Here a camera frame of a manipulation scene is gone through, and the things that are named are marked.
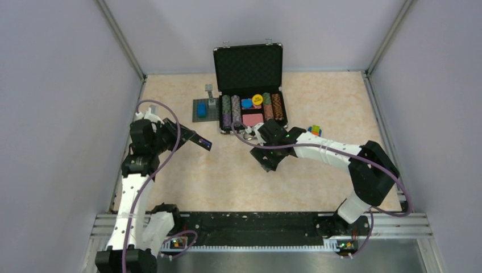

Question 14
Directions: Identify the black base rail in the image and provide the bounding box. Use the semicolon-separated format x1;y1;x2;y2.
160;212;371;254

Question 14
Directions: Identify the grey lego baseplate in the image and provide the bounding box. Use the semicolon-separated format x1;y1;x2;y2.
192;98;219;123

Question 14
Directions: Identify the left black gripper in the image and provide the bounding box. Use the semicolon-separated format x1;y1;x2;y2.
150;117;196;155

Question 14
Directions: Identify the black remote control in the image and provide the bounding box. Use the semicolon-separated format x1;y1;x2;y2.
190;134;213;151

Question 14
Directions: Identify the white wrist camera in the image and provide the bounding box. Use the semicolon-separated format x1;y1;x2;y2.
135;105;164;124
243;126;265;146

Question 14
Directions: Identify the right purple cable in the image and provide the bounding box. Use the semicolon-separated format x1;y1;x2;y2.
230;121;414;259

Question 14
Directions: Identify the green purple chip stack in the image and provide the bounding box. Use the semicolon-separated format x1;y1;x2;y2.
222;95;232;130

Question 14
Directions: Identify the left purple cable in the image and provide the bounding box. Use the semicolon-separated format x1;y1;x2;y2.
121;99;198;273

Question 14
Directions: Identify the grey lego tower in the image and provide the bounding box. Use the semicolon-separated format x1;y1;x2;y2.
205;84;217;109

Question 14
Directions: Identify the blue lego brick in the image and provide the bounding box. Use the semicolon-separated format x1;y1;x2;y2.
197;103;207;118

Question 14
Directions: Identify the green orange chip stack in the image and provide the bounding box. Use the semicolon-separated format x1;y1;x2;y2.
262;92;274;121

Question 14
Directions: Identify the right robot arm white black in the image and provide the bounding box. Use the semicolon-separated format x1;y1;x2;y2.
246;120;400;234

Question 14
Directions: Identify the blue round chip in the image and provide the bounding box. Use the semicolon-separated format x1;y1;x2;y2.
240;99;253;110

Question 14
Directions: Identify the orange brown chip stack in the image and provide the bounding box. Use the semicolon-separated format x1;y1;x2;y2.
272;94;284;121

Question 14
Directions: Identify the colourful toy block car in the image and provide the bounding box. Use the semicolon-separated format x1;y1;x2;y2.
308;125;322;137

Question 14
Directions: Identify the yellow round chip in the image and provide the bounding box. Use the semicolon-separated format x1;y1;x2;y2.
252;94;264;105

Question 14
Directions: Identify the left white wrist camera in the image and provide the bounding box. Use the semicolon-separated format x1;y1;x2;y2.
135;105;164;124

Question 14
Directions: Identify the pink card deck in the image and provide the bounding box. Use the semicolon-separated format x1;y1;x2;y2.
242;113;264;127

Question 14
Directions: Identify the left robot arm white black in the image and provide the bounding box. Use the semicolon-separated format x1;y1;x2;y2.
95;118;198;272

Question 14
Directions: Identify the purple cable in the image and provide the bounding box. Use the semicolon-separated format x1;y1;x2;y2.
121;99;198;273
230;121;414;259

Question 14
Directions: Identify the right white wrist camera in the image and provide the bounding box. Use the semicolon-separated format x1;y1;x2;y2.
243;126;265;146

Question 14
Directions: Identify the black poker chip case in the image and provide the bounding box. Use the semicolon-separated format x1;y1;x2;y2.
213;43;288;128

